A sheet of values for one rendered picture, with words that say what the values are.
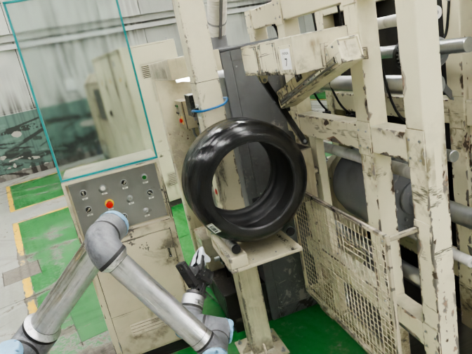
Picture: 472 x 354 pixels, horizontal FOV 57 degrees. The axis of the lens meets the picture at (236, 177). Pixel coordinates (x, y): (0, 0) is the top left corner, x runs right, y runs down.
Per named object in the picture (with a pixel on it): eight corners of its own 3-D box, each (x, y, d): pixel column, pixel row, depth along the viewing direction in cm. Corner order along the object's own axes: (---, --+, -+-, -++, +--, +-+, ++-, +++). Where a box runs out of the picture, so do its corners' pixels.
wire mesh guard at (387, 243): (305, 291, 267) (287, 183, 248) (308, 289, 267) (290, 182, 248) (402, 387, 183) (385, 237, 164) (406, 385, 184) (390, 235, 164)
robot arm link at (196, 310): (198, 343, 171) (173, 339, 170) (204, 312, 178) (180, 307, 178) (199, 338, 163) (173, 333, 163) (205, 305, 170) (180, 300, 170)
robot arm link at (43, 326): (-6, 359, 168) (93, 212, 151) (18, 332, 185) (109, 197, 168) (29, 380, 170) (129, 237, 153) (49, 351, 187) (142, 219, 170)
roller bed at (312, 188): (281, 196, 259) (272, 148, 251) (303, 189, 263) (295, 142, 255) (295, 205, 241) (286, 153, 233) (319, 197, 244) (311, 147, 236)
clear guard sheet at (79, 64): (60, 182, 242) (3, 2, 216) (157, 156, 255) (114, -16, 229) (60, 182, 240) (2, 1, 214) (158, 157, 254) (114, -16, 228)
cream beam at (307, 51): (244, 76, 223) (239, 47, 219) (289, 67, 229) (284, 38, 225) (295, 76, 166) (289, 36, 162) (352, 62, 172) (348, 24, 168)
